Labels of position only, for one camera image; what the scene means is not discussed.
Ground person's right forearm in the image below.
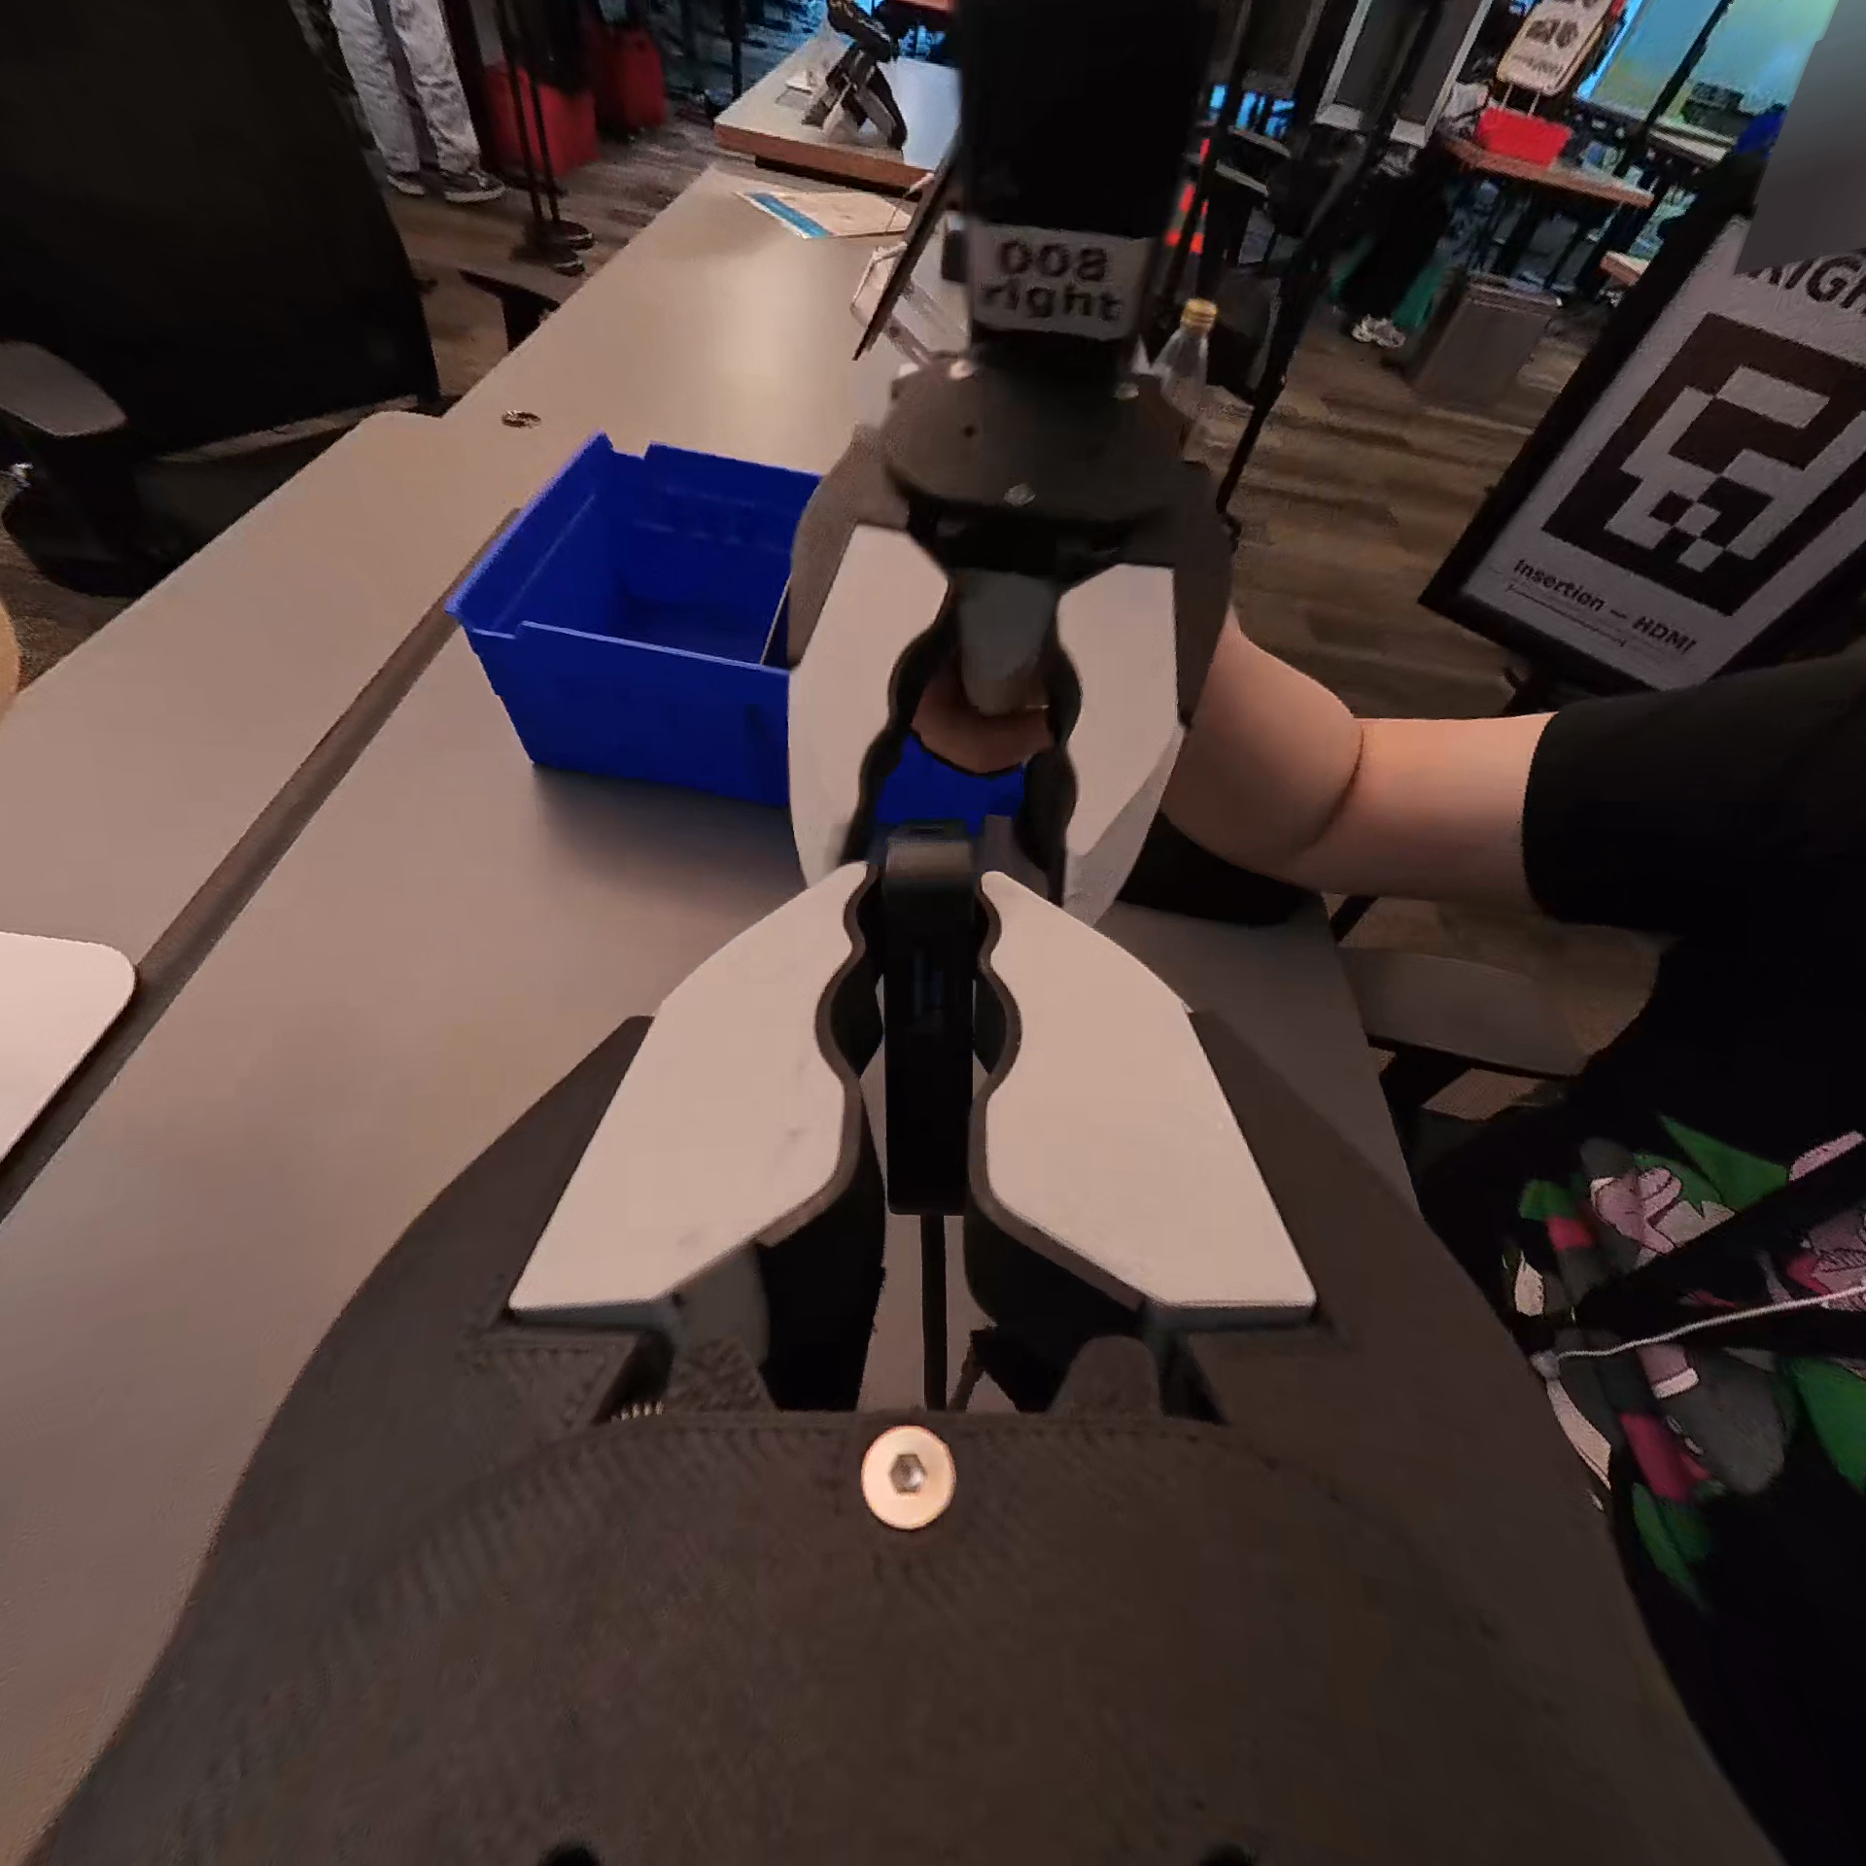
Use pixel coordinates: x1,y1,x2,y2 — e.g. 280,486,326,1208
1157,614,1562,908

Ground black tripod device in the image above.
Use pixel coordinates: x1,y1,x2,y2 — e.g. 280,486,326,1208
799,0,912,148

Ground framed square-marker sign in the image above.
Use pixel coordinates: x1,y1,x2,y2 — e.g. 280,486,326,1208
1425,213,1866,703

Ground black HDMI adapter box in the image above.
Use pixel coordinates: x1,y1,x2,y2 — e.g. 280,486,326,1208
868,828,991,1415

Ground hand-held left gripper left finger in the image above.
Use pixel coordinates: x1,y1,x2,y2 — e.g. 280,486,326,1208
510,866,889,1323

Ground blue plastic bin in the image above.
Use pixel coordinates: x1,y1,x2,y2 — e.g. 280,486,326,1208
441,428,1034,840

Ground white rounded base plate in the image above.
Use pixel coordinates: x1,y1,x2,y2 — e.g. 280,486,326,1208
0,931,143,1160

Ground clear acrylic holder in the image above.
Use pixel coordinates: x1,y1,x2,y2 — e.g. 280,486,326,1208
852,243,972,365

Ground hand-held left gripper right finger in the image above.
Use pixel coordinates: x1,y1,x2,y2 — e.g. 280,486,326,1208
970,867,1319,1326

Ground grey trash can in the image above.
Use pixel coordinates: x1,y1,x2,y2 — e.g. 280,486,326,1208
1408,270,1560,418

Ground clear plastic bottle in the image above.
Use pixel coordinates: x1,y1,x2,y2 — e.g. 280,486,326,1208
1157,293,1215,428

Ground blue and white paper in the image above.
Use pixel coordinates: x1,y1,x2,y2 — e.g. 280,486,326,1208
739,187,912,243

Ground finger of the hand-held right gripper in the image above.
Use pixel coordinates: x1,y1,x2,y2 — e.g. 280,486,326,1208
788,526,952,891
1021,562,1189,931

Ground red bags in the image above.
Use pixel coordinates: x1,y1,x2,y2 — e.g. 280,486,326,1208
470,23,675,173

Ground wood-edged grey table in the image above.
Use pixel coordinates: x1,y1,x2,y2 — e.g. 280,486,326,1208
715,41,970,188

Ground black office chair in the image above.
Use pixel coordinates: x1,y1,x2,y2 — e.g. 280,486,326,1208
0,0,441,579

